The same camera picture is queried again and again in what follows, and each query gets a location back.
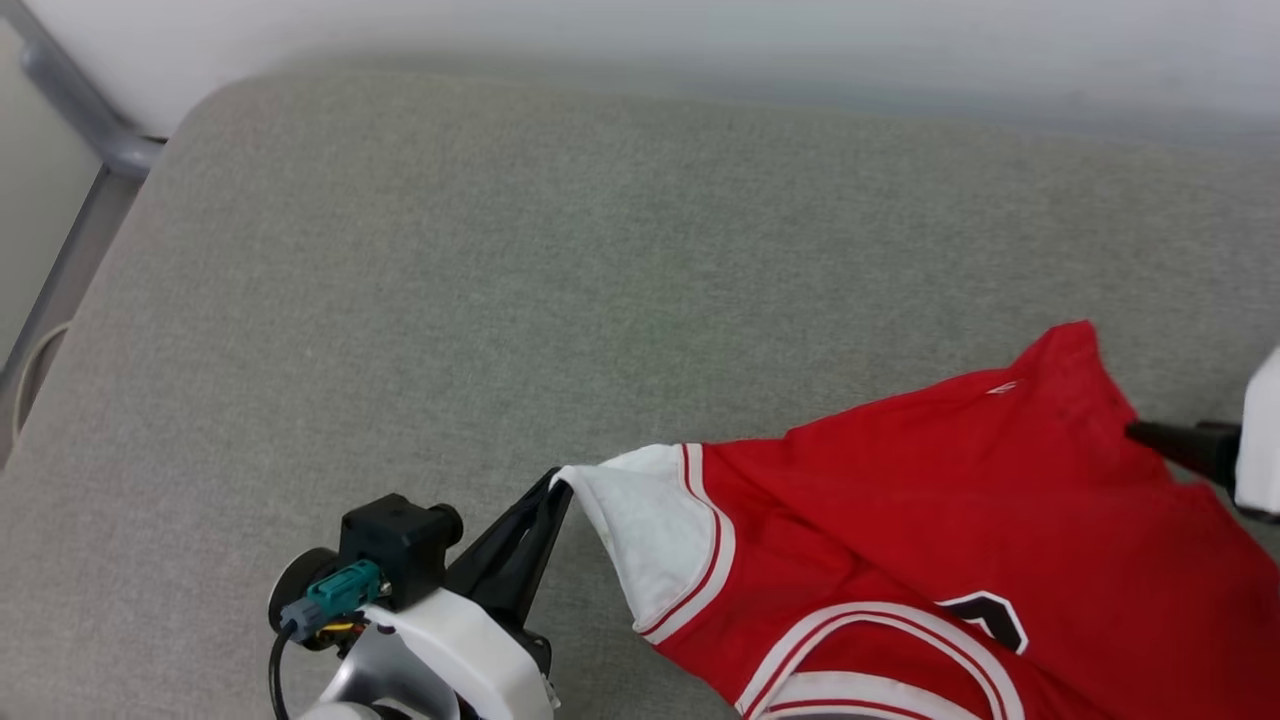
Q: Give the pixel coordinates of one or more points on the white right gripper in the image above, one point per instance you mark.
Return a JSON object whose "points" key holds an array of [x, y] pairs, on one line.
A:
{"points": [[1262, 440]]}

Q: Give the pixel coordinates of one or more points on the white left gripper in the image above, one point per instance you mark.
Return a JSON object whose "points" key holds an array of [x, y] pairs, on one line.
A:
{"points": [[480, 660]]}

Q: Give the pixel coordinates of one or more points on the red white baseball jersey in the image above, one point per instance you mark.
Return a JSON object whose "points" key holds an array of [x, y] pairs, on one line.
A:
{"points": [[900, 520]]}

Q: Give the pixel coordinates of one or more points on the black round left wrist motor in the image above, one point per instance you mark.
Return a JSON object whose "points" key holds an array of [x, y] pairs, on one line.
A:
{"points": [[295, 590]]}

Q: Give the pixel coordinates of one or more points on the grey fabric sofa seat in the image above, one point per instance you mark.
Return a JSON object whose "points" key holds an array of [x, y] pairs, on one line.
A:
{"points": [[500, 300]]}

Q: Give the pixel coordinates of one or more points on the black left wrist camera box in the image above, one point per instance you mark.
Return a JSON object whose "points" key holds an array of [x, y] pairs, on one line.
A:
{"points": [[400, 545]]}

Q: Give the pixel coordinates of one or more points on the teal left camera plug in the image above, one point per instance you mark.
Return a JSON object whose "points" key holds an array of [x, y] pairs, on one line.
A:
{"points": [[335, 595]]}

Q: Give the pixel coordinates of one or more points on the grey metal tube frame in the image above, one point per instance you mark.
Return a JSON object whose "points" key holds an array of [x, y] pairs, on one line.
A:
{"points": [[70, 100]]}

